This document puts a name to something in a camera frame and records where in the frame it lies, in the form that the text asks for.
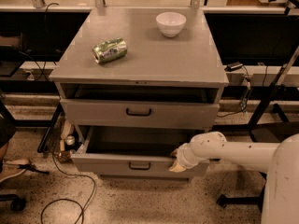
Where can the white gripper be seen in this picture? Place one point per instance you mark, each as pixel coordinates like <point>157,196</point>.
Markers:
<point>184,159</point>

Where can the grey drawer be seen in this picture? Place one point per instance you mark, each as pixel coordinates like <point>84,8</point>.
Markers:
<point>140,114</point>
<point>134,153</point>

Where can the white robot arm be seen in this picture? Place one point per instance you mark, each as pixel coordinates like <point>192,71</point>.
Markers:
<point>279,161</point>

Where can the grey top drawer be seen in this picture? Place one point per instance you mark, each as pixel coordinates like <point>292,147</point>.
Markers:
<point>140,114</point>

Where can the grey drawer cabinet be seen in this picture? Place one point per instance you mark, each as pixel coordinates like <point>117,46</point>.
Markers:
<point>183,69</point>

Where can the black power adapter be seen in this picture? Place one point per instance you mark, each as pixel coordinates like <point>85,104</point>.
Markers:
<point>233,66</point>

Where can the clutter basket under table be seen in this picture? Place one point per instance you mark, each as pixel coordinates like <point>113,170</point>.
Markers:
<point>63,141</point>

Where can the crushed green soda can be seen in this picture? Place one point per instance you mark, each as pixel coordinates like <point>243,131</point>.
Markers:
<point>110,50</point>

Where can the white ceramic bowl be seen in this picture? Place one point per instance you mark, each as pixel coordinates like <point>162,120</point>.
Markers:
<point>170,24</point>

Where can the black office chair base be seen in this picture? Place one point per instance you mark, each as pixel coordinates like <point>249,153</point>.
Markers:
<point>16,202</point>

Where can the person's shoe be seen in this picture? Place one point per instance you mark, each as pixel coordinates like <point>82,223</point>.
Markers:
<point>11,169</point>

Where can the black stand frame right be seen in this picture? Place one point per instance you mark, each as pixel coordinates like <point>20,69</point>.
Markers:
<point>271,92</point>

